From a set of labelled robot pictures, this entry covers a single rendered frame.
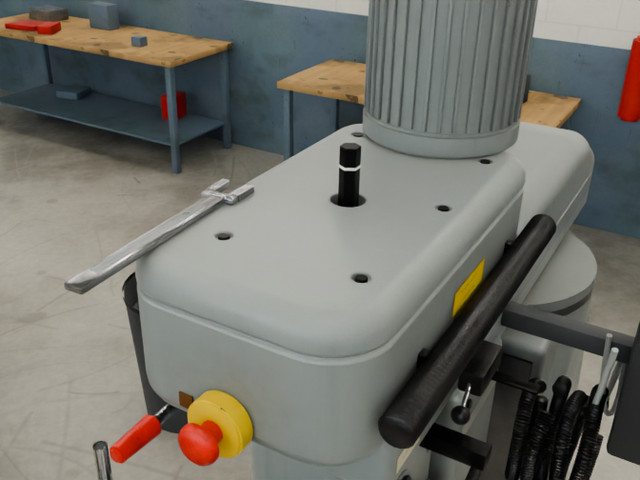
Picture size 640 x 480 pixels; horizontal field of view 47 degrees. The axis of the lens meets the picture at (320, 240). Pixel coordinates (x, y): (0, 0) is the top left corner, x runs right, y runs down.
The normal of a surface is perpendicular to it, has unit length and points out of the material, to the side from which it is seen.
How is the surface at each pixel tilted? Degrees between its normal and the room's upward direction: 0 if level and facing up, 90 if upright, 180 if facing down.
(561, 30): 90
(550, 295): 0
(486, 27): 90
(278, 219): 0
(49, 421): 0
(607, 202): 90
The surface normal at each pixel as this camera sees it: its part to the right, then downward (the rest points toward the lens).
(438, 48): -0.28, 0.44
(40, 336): 0.02, -0.88
